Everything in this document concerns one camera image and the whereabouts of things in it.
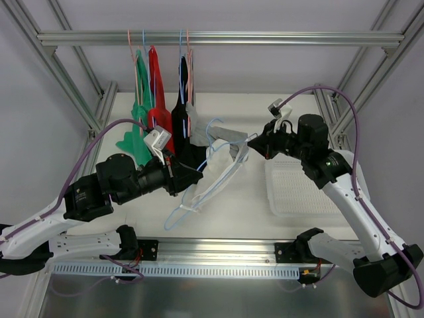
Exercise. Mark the white plastic basket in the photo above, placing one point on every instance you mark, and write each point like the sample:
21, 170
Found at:
292, 194

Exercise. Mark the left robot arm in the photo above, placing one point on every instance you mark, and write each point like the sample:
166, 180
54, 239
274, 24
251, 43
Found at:
26, 248

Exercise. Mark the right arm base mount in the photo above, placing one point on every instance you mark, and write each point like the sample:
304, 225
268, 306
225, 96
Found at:
288, 251

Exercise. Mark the white slotted cable duct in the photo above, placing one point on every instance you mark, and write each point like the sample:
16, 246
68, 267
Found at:
178, 271

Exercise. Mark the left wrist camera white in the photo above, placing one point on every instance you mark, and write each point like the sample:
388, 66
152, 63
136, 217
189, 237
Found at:
156, 140

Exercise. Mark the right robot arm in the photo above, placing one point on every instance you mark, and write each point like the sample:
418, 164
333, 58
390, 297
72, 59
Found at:
384, 260

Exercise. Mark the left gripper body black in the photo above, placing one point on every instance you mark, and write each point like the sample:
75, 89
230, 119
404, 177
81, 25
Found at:
171, 177

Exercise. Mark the red tank top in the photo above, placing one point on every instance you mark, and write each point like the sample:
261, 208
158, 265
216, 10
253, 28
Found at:
159, 115

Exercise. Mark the white tank top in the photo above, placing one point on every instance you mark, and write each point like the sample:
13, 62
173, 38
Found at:
219, 169

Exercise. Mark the grey tank top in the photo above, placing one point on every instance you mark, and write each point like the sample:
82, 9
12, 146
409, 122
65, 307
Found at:
203, 135

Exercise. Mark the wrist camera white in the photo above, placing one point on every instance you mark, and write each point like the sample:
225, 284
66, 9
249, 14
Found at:
280, 111
156, 140

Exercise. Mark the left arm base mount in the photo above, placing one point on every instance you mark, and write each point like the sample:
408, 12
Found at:
145, 248

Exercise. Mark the aluminium hanging rail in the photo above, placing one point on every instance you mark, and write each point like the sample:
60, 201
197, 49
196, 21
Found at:
214, 38

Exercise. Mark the black tank top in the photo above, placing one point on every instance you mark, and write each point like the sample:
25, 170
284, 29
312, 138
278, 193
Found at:
187, 153

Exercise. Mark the aluminium front rail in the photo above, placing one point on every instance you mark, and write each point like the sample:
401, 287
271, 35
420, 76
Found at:
187, 250

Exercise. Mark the blue hanger with red top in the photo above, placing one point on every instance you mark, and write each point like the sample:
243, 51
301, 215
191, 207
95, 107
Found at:
152, 103

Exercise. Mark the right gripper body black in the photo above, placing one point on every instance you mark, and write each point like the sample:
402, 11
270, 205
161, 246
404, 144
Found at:
273, 141

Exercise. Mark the pink hanger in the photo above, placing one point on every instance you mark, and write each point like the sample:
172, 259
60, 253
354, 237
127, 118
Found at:
134, 60
189, 57

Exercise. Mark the blue hanger with black top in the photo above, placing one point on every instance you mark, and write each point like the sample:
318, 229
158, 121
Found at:
181, 86

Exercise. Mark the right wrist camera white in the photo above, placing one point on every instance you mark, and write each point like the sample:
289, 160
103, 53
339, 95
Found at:
280, 111

